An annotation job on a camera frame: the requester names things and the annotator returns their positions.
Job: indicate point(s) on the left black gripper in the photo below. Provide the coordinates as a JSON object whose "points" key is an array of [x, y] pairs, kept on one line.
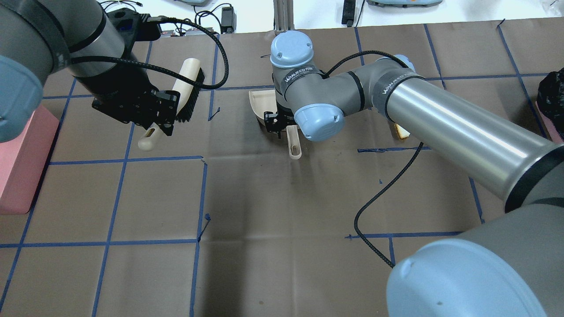
{"points": [[115, 90]]}

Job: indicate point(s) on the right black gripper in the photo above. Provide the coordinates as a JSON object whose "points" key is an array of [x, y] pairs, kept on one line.
{"points": [[272, 122]]}

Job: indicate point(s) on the beige plastic dustpan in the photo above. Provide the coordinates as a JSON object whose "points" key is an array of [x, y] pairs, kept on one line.
{"points": [[265, 100]]}

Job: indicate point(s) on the beige hand brush black bristles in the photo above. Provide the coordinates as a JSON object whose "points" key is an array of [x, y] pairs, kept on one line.
{"points": [[174, 101]]}

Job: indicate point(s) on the white bread slice piece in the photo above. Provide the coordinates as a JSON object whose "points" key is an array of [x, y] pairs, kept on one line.
{"points": [[400, 132]]}

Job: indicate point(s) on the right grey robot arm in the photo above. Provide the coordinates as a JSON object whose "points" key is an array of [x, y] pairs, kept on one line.
{"points": [[509, 267]]}

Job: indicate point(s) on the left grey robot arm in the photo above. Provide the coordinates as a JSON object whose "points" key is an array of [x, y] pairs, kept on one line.
{"points": [[42, 37]]}

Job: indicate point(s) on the pink plastic bin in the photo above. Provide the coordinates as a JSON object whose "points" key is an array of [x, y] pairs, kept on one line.
{"points": [[23, 160]]}

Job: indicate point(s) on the black power adapter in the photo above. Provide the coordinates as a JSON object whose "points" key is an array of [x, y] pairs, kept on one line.
{"points": [[227, 20]]}

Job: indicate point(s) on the black garbage bag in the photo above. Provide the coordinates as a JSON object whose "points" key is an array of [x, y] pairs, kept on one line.
{"points": [[550, 98]]}

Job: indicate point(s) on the aluminium frame post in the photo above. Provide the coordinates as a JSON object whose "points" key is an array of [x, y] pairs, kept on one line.
{"points": [[283, 16]]}

